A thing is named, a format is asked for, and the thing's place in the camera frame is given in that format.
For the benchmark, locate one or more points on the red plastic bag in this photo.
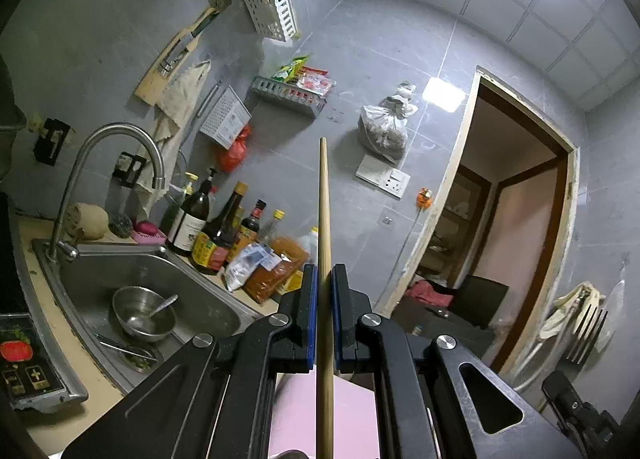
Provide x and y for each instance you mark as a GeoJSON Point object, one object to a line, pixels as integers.
{"type": "Point", "coordinates": [234, 154]}

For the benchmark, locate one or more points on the pink cloth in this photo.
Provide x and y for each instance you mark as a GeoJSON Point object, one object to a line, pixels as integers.
{"type": "Point", "coordinates": [427, 293]}

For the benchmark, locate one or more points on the small dish with greens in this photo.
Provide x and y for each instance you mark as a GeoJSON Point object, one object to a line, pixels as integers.
{"type": "Point", "coordinates": [142, 359]}

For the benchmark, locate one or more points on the hanging filled plastic bag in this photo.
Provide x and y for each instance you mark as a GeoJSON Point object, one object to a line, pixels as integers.
{"type": "Point", "coordinates": [382, 134]}

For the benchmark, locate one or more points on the silver metal fork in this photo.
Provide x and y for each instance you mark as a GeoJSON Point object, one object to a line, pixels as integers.
{"type": "Point", "coordinates": [576, 357]}

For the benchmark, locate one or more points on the clear plastic bag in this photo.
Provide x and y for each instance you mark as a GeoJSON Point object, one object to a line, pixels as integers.
{"type": "Point", "coordinates": [614, 314]}

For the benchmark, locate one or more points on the green snack packet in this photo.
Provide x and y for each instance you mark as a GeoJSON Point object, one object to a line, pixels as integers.
{"type": "Point", "coordinates": [290, 69]}

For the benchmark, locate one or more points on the red snack packets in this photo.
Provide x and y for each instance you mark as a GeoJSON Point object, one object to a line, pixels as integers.
{"type": "Point", "coordinates": [315, 81]}

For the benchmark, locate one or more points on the kitchen knife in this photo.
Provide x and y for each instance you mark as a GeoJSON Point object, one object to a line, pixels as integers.
{"type": "Point", "coordinates": [175, 59]}

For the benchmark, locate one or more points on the yellow oil bottle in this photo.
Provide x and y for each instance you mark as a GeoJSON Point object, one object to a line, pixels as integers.
{"type": "Point", "coordinates": [307, 244]}

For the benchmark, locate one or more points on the metal spice rack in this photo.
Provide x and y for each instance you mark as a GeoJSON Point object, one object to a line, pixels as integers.
{"type": "Point", "coordinates": [285, 95]}

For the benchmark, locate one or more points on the stainless steel bowl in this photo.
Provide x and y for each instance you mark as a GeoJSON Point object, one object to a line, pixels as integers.
{"type": "Point", "coordinates": [135, 306]}

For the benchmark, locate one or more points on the dark wine bottle white label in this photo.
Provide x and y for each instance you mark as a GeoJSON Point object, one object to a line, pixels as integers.
{"type": "Point", "coordinates": [187, 224]}

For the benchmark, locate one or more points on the beige loofah sponge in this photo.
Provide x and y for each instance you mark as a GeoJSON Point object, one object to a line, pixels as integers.
{"type": "Point", "coordinates": [87, 221]}

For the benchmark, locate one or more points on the thin metal utensil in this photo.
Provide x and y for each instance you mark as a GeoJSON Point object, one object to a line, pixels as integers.
{"type": "Point", "coordinates": [115, 343]}

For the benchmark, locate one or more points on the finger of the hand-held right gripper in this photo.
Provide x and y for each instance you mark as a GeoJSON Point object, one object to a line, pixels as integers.
{"type": "Point", "coordinates": [562, 399]}

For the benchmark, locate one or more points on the blue and white packet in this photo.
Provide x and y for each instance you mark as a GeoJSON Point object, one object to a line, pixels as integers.
{"type": "Point", "coordinates": [247, 266]}

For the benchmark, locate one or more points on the clear bottle yellow cap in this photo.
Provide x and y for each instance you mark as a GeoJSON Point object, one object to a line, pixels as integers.
{"type": "Point", "coordinates": [274, 226]}

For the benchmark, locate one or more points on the white wall switch panel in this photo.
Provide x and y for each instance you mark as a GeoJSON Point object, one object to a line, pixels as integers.
{"type": "Point", "coordinates": [382, 176]}

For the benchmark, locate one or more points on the white slotted utensil holder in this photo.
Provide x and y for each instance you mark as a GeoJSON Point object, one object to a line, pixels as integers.
{"type": "Point", "coordinates": [265, 4]}

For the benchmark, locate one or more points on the dark box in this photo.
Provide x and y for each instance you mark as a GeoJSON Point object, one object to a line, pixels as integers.
{"type": "Point", "coordinates": [475, 304]}

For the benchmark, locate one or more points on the dark bottle red label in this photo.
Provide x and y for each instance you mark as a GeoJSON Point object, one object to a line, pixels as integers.
{"type": "Point", "coordinates": [247, 231]}

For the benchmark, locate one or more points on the stainless steel sink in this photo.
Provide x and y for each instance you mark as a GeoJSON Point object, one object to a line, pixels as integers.
{"type": "Point", "coordinates": [210, 311]}

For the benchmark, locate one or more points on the black wall socket frame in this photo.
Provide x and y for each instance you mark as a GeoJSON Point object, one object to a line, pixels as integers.
{"type": "Point", "coordinates": [50, 139]}
{"type": "Point", "coordinates": [129, 169]}

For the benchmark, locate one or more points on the silver metal spoon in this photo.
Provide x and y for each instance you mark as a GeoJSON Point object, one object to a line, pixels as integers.
{"type": "Point", "coordinates": [167, 302]}

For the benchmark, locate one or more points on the wooden cutting board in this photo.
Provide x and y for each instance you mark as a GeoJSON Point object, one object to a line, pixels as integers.
{"type": "Point", "coordinates": [150, 84]}

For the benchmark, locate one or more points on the black induction cooker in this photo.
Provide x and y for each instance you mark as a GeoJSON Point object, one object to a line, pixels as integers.
{"type": "Point", "coordinates": [25, 374]}

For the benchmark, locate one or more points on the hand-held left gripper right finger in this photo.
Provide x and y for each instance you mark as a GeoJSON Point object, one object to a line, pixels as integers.
{"type": "Point", "coordinates": [336, 319]}

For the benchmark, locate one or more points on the pink floral tablecloth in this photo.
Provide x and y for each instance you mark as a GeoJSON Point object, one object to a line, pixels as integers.
{"type": "Point", "coordinates": [350, 414]}

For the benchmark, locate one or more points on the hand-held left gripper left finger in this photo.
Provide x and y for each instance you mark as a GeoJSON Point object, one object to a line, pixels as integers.
{"type": "Point", "coordinates": [311, 319]}

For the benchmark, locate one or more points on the white grid rack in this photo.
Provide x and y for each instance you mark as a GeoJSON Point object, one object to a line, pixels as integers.
{"type": "Point", "coordinates": [225, 116]}

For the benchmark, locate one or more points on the steel wool scrubber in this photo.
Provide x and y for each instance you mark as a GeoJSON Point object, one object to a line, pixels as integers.
{"type": "Point", "coordinates": [121, 224]}

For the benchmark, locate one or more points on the chrome faucet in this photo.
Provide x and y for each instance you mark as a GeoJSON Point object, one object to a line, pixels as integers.
{"type": "Point", "coordinates": [66, 199]}

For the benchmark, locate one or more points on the long wooden chopstick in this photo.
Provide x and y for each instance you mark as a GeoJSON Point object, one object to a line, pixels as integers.
{"type": "Point", "coordinates": [325, 219]}

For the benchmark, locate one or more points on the pink soap dish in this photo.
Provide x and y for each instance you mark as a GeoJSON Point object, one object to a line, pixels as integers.
{"type": "Point", "coordinates": [148, 235]}

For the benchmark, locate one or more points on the beige hanging cloth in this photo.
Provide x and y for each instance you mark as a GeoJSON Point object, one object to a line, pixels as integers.
{"type": "Point", "coordinates": [182, 89]}

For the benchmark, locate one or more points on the wooden door frame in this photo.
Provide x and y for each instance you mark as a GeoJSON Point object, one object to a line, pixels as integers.
{"type": "Point", "coordinates": [565, 189]}

